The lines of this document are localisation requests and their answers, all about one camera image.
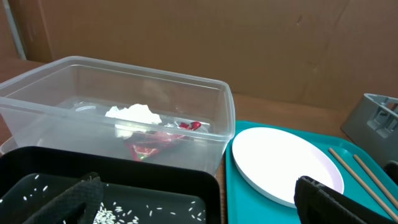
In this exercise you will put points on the black plastic tray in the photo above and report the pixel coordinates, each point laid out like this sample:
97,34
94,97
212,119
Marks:
39,160

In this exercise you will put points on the wooden chopstick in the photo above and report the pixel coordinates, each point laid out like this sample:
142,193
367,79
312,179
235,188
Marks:
364,185
376,180

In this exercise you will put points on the cardboard wall panel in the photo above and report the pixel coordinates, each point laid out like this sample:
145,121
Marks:
317,52

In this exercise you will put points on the grey dishwasher rack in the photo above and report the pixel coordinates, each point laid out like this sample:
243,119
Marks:
372,126

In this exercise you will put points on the red snack wrapper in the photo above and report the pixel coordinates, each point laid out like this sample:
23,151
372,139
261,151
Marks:
144,145

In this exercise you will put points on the teal serving tray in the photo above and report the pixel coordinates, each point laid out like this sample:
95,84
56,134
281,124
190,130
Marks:
247,205

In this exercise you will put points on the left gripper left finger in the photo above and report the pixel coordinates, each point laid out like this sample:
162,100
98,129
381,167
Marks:
74,203

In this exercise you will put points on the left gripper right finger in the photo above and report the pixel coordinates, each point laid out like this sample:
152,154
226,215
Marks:
319,204

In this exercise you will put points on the white tissue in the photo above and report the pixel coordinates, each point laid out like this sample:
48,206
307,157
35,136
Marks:
135,113

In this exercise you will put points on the large white plate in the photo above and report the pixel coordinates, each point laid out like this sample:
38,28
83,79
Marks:
272,160

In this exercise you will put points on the clear plastic bin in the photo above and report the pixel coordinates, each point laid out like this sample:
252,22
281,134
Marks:
62,105

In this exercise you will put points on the rice pile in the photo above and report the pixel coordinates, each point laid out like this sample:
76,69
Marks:
120,203

